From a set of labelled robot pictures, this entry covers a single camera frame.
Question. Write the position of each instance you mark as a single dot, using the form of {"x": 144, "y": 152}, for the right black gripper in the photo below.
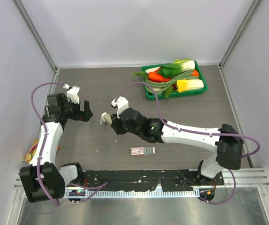
{"x": 116, "y": 125}

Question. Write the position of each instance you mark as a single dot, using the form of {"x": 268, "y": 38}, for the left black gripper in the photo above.
{"x": 84, "y": 116}

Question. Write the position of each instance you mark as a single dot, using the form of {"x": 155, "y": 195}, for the white beige stapler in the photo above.
{"x": 105, "y": 119}

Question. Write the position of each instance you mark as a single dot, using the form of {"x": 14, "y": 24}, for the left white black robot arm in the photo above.
{"x": 41, "y": 180}

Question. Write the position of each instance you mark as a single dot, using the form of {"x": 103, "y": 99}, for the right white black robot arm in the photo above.
{"x": 226, "y": 147}

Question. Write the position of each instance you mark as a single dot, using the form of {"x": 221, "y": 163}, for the red white staple box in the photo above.
{"x": 139, "y": 151}

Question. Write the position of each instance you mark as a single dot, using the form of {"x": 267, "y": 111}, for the green plastic tray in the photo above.
{"x": 172, "y": 92}

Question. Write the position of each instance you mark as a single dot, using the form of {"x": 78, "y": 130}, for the green toy long beans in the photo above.
{"x": 162, "y": 87}

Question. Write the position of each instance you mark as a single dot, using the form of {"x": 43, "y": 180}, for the orange toy carrot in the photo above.
{"x": 155, "y": 77}

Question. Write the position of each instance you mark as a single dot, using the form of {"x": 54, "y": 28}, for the white toy radish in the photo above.
{"x": 155, "y": 69}

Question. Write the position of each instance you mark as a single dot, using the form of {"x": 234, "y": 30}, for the yellow white toy cabbage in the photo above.
{"x": 189, "y": 84}

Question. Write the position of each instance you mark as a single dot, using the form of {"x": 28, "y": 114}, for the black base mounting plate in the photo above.
{"x": 144, "y": 180}

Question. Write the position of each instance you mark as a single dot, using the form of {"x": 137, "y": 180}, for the colourful snack packet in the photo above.
{"x": 31, "y": 152}

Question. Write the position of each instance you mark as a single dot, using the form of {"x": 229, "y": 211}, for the white green toy bok choy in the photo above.
{"x": 177, "y": 67}

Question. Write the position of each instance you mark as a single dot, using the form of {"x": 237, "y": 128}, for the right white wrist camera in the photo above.
{"x": 120, "y": 104}

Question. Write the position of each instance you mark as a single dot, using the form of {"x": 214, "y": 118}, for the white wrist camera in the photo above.
{"x": 120, "y": 104}
{"x": 72, "y": 93}

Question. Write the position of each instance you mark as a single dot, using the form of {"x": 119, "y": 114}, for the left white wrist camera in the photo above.
{"x": 72, "y": 93}

